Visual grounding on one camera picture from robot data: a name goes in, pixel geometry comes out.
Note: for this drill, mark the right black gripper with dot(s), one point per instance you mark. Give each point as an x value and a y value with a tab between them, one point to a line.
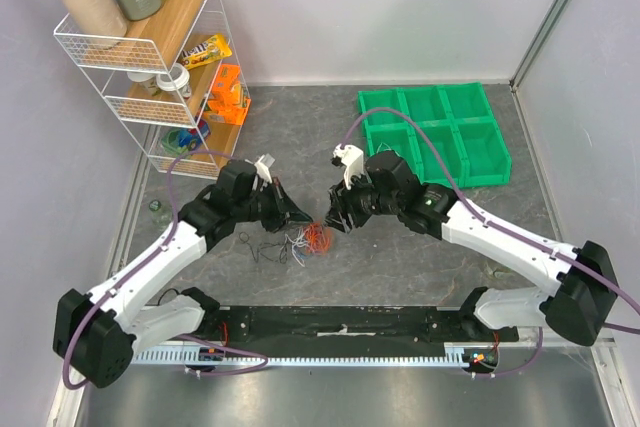
345	206

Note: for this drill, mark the clear glass bottle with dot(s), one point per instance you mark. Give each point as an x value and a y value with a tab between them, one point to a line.
160	214

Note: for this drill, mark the slotted cable duct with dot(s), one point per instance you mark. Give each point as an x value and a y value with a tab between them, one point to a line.
194	355

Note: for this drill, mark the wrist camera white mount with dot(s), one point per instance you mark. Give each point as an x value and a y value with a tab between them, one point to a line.
263	165
351	158

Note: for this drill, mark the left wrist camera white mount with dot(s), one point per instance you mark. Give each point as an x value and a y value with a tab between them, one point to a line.
263	165

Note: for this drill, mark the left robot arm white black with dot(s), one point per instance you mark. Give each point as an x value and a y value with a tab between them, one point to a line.
98	333

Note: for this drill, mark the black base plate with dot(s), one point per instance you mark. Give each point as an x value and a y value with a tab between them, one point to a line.
239	324

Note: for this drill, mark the green blue toy car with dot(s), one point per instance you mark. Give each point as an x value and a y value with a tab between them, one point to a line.
177	141

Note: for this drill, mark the green six-compartment bin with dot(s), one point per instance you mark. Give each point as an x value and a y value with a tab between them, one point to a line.
458	120

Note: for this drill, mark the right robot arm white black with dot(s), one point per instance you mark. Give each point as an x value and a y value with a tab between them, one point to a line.
571	287

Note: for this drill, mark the beige pump bottle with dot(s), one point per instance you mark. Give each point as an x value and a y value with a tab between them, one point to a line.
101	20

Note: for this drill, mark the white wire shelf rack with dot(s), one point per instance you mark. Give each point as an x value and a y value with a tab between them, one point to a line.
153	46

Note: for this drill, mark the orange snack box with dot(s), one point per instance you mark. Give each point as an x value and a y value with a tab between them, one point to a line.
227	101

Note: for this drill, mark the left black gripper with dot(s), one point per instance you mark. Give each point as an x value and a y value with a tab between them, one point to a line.
285	209

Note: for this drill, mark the yellow candy bag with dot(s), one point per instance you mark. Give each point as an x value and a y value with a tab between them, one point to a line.
212	49

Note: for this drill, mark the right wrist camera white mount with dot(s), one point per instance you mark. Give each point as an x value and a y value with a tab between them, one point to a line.
351	158

